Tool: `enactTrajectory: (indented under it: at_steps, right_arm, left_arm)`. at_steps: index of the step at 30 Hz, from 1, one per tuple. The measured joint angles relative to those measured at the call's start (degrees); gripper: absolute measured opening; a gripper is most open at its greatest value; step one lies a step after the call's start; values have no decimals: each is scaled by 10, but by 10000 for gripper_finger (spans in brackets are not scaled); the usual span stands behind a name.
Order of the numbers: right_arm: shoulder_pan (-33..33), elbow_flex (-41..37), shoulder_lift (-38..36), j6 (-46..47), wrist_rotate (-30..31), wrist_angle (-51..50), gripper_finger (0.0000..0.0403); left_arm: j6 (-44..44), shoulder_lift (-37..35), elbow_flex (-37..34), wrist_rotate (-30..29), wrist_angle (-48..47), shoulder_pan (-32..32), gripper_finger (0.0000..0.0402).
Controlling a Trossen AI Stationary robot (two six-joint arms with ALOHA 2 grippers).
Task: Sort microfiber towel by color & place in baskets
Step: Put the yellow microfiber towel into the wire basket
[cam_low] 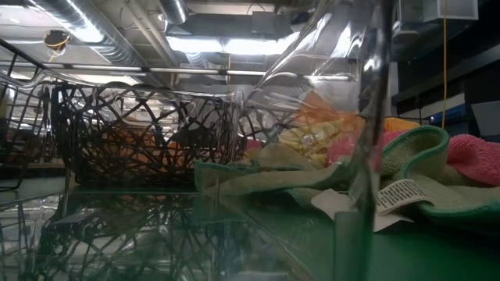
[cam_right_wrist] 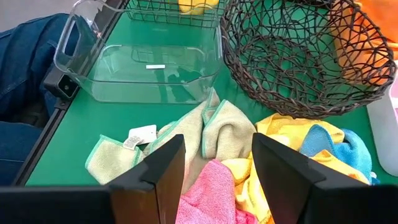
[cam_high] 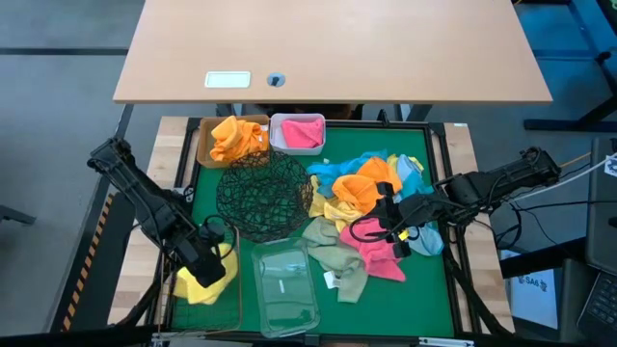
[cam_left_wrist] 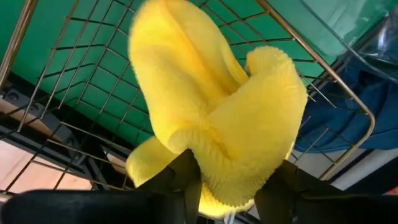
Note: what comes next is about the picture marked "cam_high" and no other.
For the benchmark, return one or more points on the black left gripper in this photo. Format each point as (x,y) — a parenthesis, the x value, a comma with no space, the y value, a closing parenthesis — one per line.
(207,260)

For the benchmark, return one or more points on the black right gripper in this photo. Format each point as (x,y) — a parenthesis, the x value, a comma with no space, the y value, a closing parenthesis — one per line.
(410,212)

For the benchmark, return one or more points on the yellow microfiber towel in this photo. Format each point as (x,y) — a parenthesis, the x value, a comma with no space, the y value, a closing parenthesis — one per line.
(337,212)
(193,291)
(391,161)

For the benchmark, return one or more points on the pink microfiber towel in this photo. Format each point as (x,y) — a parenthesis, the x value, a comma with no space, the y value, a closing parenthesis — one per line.
(381,260)
(301,135)

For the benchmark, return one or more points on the turquoise microfiber towel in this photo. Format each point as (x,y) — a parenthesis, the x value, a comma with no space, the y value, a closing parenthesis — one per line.
(419,185)
(332,171)

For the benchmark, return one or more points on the light blue microfiber towel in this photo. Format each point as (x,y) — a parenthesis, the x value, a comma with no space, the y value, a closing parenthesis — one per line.
(431,241)

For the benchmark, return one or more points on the orange microfiber towel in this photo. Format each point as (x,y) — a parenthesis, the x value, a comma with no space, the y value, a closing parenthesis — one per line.
(359,190)
(236,140)

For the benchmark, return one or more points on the sage towel with green hem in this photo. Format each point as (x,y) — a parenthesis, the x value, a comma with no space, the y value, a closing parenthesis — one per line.
(337,260)

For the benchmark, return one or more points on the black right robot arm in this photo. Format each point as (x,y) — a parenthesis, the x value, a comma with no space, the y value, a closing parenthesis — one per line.
(506,178)

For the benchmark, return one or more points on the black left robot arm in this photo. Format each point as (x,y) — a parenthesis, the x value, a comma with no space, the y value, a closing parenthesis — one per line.
(144,197)

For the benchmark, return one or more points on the tan cardboard box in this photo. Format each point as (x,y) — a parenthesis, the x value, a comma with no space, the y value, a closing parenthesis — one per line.
(205,144)

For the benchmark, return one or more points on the yellow black hazard strip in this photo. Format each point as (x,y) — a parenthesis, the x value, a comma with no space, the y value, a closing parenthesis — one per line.
(84,270)

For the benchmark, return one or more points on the white plastic bin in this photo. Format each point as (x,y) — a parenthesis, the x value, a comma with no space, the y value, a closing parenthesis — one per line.
(275,140)

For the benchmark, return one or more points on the white labelled box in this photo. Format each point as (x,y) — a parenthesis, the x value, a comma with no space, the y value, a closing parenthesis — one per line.
(530,299)

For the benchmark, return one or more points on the white rectangular desk plate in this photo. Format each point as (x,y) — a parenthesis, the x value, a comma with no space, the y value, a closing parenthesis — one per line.
(227,79)

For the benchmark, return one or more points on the light wooden desk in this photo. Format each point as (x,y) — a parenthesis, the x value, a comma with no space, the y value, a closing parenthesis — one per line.
(337,43)

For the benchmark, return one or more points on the grey laptop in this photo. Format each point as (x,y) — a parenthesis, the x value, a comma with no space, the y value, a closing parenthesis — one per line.
(602,217)

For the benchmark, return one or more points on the black metal table frame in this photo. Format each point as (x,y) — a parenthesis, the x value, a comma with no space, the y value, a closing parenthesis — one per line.
(376,124)

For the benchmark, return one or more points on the black metal stand frame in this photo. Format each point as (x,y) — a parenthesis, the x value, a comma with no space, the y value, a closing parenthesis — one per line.
(569,124)

